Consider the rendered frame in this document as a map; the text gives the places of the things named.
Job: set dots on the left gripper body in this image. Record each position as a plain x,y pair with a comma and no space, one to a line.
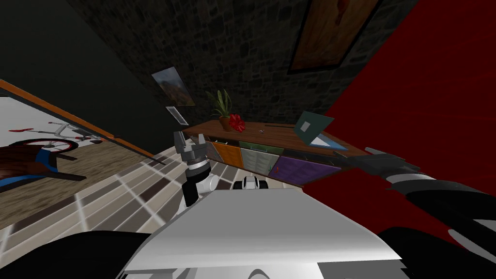
195,155

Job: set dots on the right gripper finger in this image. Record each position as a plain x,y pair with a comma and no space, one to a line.
344,155
376,150

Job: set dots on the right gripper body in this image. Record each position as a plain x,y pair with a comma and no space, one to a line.
381,164

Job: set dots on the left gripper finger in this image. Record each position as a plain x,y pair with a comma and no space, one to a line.
179,141
201,141

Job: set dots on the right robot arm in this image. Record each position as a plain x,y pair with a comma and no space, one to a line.
445,193

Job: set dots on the small white framed picture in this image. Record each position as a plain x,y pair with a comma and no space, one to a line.
177,115

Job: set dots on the small landscape picture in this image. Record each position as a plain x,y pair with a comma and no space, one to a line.
174,87

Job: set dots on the wooden sideboard with coloured drawers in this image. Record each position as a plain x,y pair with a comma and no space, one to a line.
271,135

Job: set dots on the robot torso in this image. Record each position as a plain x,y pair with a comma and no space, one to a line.
255,228

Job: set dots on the large orange framed picture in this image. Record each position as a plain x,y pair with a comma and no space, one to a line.
333,35

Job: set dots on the white and red bicycle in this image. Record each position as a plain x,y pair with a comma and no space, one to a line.
58,133

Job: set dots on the brown and blue chair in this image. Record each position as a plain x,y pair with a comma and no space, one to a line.
27,162

